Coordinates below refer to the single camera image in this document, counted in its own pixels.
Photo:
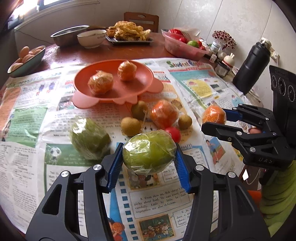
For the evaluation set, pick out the pink tub of tomatoes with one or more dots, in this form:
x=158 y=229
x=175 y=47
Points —
x=183 y=48

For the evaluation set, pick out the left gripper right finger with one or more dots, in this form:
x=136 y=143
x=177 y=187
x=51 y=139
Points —
x=222 y=208

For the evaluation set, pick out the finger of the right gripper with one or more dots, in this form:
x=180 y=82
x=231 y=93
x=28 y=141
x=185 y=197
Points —
x=253 y=115
x=236 y=135

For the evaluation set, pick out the white medicine bottle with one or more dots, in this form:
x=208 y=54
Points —
x=215 y=47

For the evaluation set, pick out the white rabbit figurine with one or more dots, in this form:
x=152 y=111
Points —
x=229 y=60

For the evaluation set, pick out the black thermos bottle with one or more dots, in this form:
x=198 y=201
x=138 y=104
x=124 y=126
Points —
x=251 y=69

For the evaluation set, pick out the brown longan front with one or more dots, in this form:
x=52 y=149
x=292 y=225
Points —
x=130 y=126

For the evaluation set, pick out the Student English newspaper sheet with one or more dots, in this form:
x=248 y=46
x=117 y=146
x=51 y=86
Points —
x=198 y=86

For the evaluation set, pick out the orange flower-shaped plate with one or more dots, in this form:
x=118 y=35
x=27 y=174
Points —
x=121 y=92

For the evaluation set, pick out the tray of fried food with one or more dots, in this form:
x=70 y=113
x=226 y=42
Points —
x=125 y=32

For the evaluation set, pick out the steel mixing bowl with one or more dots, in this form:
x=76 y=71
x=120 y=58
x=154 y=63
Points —
x=68 y=37

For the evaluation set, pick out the red cherry tomato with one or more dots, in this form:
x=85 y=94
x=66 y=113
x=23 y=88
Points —
x=175 y=134

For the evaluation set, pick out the green pear front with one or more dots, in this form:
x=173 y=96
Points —
x=149 y=153

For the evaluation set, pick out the wall power socket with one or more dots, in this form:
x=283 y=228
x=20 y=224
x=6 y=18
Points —
x=273 y=54

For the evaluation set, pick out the orange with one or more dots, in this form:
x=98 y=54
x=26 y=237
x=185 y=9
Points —
x=100 y=83
x=163 y=114
x=127 y=71
x=214 y=114

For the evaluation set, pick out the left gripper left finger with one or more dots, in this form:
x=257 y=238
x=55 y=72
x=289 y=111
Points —
x=56 y=217

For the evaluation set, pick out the white ceramic bowl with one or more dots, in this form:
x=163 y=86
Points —
x=91 y=39

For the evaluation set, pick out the green pear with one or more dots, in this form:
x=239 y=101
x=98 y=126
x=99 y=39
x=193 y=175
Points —
x=89 y=139
x=149 y=153

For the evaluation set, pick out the operator right hand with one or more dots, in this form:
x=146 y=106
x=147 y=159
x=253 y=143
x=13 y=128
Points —
x=254 y=131

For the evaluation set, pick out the plastic bag behind tub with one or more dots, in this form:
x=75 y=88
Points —
x=178 y=32

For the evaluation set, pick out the wooden chair back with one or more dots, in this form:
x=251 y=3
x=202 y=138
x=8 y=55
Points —
x=147 y=21

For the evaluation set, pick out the newspaper left sheet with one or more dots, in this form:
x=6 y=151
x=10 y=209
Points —
x=36 y=116

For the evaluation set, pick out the small glass jar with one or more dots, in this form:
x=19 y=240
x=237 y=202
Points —
x=222 y=69

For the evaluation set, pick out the bowl of eggs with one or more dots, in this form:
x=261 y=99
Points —
x=27 y=62

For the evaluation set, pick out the brown longan with stem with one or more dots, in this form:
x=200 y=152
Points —
x=139 y=110

